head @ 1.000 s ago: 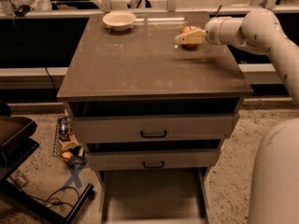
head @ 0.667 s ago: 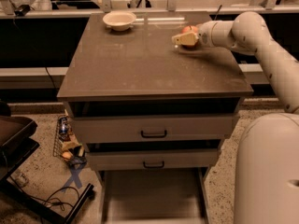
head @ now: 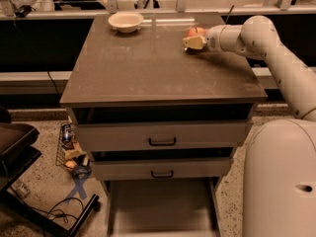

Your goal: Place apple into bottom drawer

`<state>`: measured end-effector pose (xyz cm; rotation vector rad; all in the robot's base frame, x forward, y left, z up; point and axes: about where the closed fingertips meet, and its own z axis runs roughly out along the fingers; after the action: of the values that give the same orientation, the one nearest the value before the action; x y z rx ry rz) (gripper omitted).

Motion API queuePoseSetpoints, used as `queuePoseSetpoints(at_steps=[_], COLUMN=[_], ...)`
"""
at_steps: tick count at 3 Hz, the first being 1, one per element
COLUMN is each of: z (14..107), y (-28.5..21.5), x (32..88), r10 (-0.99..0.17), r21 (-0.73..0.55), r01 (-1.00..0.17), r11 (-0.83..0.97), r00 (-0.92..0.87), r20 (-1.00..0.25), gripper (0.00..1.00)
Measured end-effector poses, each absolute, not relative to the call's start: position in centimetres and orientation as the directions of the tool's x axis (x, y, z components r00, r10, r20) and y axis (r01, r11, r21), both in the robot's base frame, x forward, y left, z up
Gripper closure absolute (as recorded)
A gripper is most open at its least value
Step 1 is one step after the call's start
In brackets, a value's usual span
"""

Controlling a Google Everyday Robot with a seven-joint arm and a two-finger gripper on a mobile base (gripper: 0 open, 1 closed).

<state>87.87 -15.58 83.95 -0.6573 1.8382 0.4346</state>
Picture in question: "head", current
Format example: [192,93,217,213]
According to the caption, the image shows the red apple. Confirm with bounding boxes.
[187,27,205,37]

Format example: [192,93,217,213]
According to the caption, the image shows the white bowl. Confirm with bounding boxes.
[108,12,144,34]

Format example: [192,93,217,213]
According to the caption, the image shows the top grey drawer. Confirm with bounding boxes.
[73,120,252,152]

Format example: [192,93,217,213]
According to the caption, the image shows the middle grey drawer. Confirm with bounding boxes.
[91,158,231,181]

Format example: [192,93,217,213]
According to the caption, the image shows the grey drawer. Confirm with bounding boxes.
[91,158,231,181]
[73,120,252,152]

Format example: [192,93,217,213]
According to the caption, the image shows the wire basket with items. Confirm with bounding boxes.
[55,121,92,177]

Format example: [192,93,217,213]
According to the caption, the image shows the dark rolling cart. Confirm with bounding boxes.
[0,108,100,237]

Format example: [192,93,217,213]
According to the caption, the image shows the grey drawer cabinet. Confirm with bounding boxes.
[59,12,269,237]

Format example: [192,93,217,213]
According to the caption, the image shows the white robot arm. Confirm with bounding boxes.
[183,16,316,237]

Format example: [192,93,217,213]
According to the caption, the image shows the black power adapter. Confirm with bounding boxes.
[15,5,32,18]

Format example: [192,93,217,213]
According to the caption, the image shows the open bottom drawer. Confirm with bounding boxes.
[107,178,221,237]

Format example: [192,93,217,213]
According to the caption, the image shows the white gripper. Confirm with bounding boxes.
[183,25,224,52]

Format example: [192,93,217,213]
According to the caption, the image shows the black floor cable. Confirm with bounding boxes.
[9,185,87,225]

